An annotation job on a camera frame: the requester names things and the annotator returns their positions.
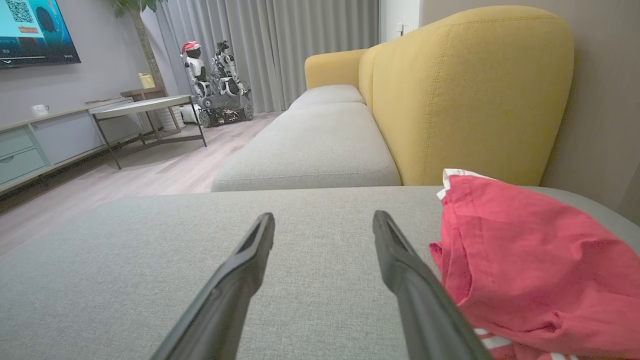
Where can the red Bulls basketball jersey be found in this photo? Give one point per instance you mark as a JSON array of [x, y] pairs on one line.
[[540, 260]]

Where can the yellow pot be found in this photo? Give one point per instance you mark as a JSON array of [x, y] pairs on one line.
[[147, 81]]

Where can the wall television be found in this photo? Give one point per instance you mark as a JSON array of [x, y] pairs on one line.
[[35, 30]]

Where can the grey sofa back cushion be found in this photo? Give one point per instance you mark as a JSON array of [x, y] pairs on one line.
[[310, 145]]

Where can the white wall switch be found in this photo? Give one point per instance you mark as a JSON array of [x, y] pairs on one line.
[[400, 29]]

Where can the small grey sofa seat cushion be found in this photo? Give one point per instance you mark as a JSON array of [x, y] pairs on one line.
[[327, 95]]

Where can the black wheeled robot base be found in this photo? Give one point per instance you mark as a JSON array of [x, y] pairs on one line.
[[225, 110]]

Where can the wooden side table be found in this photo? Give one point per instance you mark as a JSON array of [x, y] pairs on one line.
[[142, 92]]

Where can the large yellow sofa backrest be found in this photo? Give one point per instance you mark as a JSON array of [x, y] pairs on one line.
[[470, 95]]

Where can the white mug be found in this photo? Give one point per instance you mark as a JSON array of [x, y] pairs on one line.
[[40, 110]]

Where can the grey top coffee table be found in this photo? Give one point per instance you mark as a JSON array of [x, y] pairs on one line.
[[140, 106]]

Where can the grey curtain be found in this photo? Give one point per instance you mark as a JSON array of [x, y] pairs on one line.
[[280, 50]]

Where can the white ribbed planter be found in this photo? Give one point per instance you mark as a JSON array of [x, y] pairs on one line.
[[167, 117]]

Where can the white humanoid robot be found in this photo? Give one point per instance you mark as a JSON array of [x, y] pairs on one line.
[[196, 70]]

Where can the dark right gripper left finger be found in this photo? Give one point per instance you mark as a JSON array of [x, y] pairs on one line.
[[230, 295]]

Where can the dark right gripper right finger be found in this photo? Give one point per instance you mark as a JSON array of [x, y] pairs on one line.
[[425, 310]]

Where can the red santa hat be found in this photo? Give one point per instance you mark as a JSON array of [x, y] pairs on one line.
[[189, 46]]

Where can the long grey TV cabinet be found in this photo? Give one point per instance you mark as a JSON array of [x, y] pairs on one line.
[[55, 140]]

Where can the indoor tree plant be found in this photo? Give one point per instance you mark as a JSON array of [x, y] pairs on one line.
[[145, 45]]

